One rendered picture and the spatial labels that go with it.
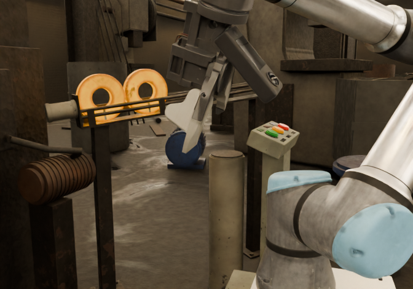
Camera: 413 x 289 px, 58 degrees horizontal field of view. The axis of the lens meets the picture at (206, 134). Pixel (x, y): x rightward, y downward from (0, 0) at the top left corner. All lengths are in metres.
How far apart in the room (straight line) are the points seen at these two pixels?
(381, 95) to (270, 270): 1.85
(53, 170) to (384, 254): 0.88
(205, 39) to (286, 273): 0.43
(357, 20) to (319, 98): 2.37
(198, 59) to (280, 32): 2.76
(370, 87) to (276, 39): 1.11
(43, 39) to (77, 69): 5.88
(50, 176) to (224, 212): 0.55
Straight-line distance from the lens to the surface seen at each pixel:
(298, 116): 3.18
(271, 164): 1.19
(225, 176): 1.20
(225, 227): 1.26
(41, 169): 1.15
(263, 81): 0.51
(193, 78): 0.54
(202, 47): 0.54
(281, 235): 0.70
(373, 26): 0.78
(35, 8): 9.56
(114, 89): 1.26
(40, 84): 1.44
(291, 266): 0.72
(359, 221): 0.57
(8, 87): 1.23
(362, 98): 2.43
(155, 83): 1.31
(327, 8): 0.71
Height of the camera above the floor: 0.79
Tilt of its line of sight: 10 degrees down
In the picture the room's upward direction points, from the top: straight up
